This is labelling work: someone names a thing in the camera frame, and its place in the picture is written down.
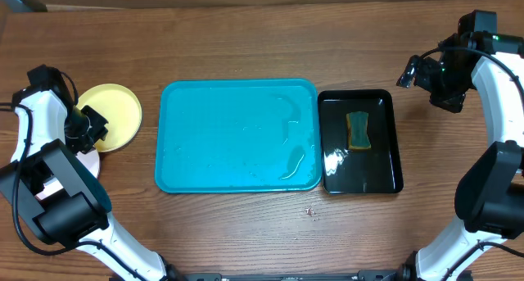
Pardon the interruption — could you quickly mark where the white plate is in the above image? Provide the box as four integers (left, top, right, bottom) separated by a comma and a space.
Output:
35, 149, 101, 201

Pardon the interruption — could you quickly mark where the yellow plate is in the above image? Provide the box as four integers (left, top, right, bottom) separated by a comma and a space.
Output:
79, 84, 142, 152

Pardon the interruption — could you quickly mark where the green yellow sponge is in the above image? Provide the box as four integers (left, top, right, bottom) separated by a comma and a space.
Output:
346, 111, 372, 151

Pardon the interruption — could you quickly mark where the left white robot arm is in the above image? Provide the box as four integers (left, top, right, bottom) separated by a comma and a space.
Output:
1, 88, 179, 280

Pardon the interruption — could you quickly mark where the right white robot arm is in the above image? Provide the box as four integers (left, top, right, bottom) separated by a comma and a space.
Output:
392, 31, 523, 281

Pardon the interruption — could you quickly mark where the black rectangular water tray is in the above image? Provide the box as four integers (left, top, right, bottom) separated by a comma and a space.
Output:
318, 89, 404, 194

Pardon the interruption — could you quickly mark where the teal plastic tray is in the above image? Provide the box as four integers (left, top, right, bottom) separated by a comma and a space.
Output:
154, 79, 322, 194

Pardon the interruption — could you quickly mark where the small crumb debris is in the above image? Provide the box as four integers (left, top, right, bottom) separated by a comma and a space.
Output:
304, 206, 320, 222

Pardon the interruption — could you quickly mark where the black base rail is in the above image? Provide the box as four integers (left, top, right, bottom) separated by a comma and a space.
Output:
183, 270, 397, 281

